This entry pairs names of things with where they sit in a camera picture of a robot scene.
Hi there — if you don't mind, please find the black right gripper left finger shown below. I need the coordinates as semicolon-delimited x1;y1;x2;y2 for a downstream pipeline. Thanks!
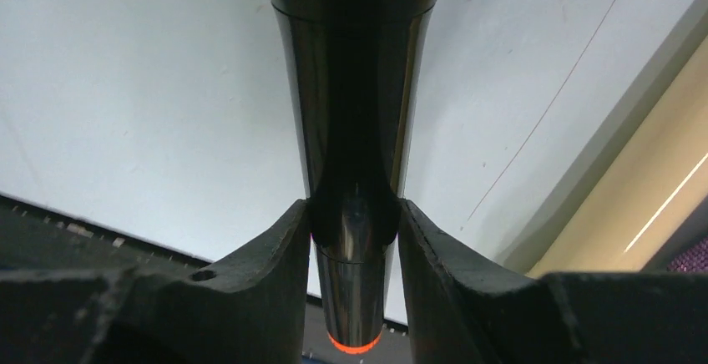
1;200;310;363

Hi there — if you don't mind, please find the beige microphone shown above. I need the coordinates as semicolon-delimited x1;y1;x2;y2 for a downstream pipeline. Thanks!
528;42;707;278

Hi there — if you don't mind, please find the black microphone orange ring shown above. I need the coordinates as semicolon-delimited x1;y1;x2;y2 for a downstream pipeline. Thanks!
261;0;448;356

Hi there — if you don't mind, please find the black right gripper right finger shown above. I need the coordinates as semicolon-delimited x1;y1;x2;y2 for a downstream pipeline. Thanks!
398;200;707;363

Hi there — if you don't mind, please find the purple glitter microphone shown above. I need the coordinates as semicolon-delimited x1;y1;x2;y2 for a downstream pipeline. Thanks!
667;238;707;273

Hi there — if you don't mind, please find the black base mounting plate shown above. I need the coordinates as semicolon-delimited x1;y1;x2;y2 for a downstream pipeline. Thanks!
1;196;412;363

